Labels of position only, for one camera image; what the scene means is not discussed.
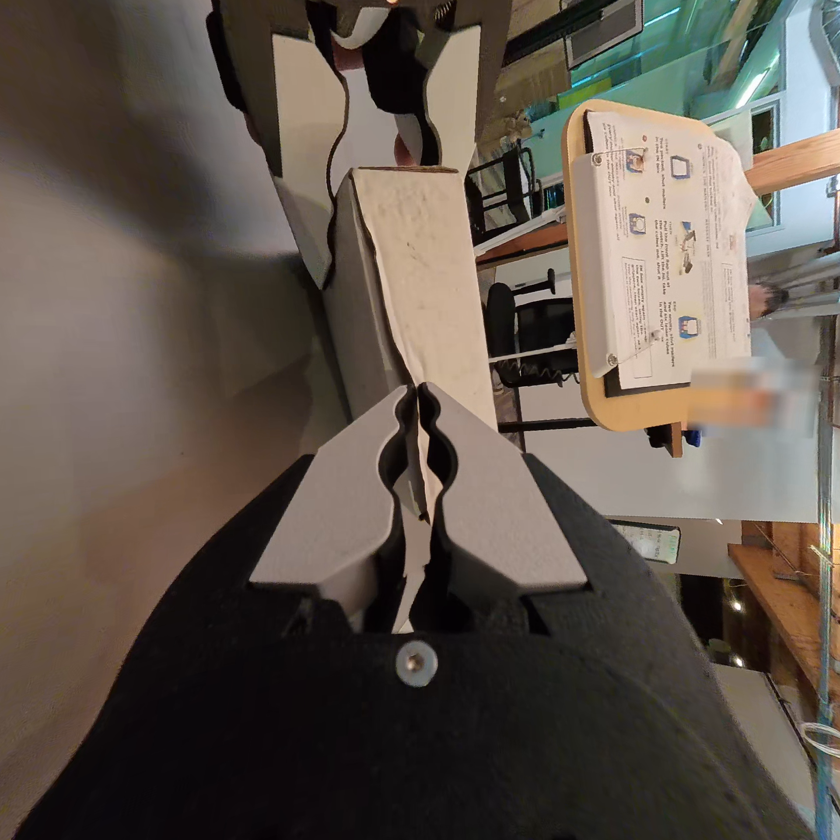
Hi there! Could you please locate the silver metal pipe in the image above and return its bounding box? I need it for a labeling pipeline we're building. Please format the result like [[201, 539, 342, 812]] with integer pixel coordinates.
[[755, 259, 840, 317]]

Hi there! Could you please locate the green glass panel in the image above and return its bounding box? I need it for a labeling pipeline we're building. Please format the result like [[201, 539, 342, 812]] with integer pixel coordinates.
[[505, 0, 791, 153]]

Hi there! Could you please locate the wooden clipboard stand board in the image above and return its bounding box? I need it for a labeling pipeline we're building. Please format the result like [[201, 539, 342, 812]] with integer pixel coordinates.
[[562, 98, 775, 434]]

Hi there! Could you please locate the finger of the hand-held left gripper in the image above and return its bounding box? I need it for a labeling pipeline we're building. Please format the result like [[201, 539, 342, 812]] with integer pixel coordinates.
[[425, 0, 514, 172], [217, 0, 352, 291]]

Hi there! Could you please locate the wooden beam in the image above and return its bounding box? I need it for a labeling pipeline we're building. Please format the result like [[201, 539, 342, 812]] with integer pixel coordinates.
[[745, 141, 840, 196]]

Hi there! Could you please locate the black office chair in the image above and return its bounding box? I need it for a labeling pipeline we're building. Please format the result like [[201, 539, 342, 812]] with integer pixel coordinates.
[[484, 268, 578, 395]]

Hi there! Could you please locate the person's left hand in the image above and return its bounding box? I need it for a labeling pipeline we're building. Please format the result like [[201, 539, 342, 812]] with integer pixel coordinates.
[[331, 46, 424, 166]]

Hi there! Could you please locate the printed instruction sheet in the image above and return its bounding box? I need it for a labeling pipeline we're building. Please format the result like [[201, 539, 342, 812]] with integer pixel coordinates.
[[584, 110, 757, 389]]

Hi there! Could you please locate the white cardboard box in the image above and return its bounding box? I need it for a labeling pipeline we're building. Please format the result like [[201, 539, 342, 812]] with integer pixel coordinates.
[[322, 167, 498, 634]]

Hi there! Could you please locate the black metal rack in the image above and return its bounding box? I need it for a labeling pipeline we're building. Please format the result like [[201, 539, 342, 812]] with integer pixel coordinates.
[[465, 147, 547, 232]]

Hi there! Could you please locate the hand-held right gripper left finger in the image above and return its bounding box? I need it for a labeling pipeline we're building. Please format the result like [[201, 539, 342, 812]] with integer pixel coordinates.
[[249, 385, 421, 618]]

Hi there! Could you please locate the black coiled cable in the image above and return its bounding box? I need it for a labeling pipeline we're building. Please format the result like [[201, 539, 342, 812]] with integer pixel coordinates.
[[500, 365, 580, 387]]

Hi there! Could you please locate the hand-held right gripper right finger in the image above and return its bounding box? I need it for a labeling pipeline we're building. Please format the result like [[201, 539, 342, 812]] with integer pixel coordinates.
[[417, 382, 589, 592]]

